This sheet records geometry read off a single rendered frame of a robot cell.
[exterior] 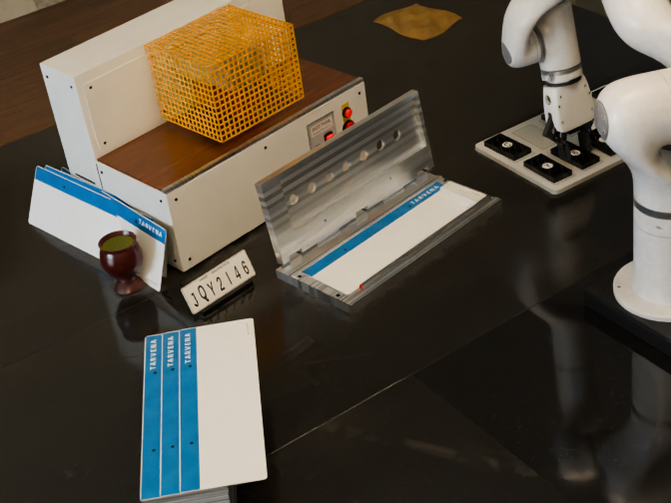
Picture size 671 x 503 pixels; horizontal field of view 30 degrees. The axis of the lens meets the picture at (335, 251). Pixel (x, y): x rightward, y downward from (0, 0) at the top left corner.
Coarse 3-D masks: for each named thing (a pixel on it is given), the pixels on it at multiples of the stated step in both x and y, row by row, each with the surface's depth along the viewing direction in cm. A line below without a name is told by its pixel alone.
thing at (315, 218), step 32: (416, 96) 257; (352, 128) 247; (384, 128) 254; (416, 128) 260; (320, 160) 243; (352, 160) 249; (384, 160) 255; (416, 160) 260; (288, 192) 239; (320, 192) 245; (352, 192) 250; (384, 192) 256; (288, 224) 239; (320, 224) 245; (288, 256) 241
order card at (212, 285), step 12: (240, 252) 242; (228, 264) 241; (240, 264) 242; (204, 276) 238; (216, 276) 239; (228, 276) 241; (240, 276) 242; (192, 288) 236; (204, 288) 237; (216, 288) 239; (228, 288) 240; (192, 300) 236; (204, 300) 237
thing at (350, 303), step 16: (432, 176) 265; (416, 192) 260; (384, 208) 257; (480, 208) 252; (496, 208) 254; (352, 224) 254; (368, 224) 252; (464, 224) 248; (336, 240) 249; (448, 240) 246; (304, 256) 246; (320, 256) 245; (416, 256) 241; (432, 256) 244; (288, 272) 242; (400, 272) 238; (304, 288) 239; (320, 288) 236; (368, 288) 234; (384, 288) 236; (336, 304) 234; (352, 304) 231
